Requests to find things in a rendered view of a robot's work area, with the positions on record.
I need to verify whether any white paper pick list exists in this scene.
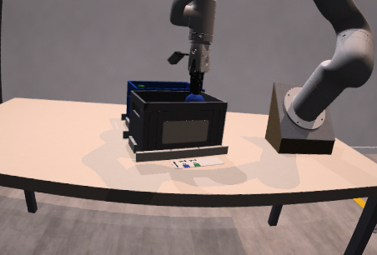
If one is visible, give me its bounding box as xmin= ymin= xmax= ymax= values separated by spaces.
xmin=170 ymin=157 xmax=224 ymax=169

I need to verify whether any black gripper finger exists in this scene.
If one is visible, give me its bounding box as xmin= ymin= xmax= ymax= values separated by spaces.
xmin=199 ymin=73 xmax=204 ymax=92
xmin=189 ymin=59 xmax=199 ymax=93

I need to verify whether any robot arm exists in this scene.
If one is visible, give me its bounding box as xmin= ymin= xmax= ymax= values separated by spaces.
xmin=170 ymin=0 xmax=374 ymax=130

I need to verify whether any blue plastic bottle crate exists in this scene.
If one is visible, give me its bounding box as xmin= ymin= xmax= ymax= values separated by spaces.
xmin=126 ymin=81 xmax=190 ymax=119

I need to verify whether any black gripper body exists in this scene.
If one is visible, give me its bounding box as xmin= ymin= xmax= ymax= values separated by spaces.
xmin=188 ymin=42 xmax=211 ymax=73

